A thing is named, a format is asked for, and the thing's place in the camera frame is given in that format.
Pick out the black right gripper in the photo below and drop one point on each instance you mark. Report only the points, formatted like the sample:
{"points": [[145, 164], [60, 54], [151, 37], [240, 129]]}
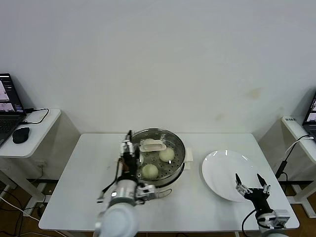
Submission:
{"points": [[258, 200]]}

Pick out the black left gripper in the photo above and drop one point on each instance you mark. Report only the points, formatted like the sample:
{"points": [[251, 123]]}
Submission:
{"points": [[129, 164]]}

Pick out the black computer mouse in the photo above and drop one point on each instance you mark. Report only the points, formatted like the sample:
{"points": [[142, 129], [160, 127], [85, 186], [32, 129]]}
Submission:
{"points": [[21, 135]]}

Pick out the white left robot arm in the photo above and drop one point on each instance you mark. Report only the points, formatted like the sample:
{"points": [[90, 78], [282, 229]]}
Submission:
{"points": [[121, 212]]}

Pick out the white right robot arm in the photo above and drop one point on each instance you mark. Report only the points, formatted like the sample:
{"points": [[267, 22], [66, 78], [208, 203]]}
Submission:
{"points": [[269, 227]]}

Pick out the white round plate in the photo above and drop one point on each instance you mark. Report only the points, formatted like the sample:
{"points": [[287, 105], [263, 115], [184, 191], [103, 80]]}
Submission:
{"points": [[219, 172]]}

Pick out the cream electric cooker base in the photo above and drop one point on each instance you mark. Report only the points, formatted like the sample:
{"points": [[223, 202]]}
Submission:
{"points": [[165, 190]]}

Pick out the white side table with mouse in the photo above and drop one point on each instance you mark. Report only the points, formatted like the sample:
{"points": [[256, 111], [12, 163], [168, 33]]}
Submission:
{"points": [[42, 133]]}

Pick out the grey laptop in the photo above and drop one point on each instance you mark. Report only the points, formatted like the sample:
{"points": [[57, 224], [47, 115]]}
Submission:
{"points": [[311, 118]]}

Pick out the black laptop with dark screen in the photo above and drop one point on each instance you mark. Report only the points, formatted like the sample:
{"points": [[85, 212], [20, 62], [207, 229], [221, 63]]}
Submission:
{"points": [[10, 98]]}

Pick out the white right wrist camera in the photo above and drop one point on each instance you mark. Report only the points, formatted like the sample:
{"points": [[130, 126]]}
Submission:
{"points": [[281, 217]]}

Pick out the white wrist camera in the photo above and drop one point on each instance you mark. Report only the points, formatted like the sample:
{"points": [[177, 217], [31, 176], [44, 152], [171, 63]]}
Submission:
{"points": [[148, 192], [281, 217]]}

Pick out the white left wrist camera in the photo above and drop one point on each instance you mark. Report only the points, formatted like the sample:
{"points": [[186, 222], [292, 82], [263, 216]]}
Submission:
{"points": [[148, 192]]}

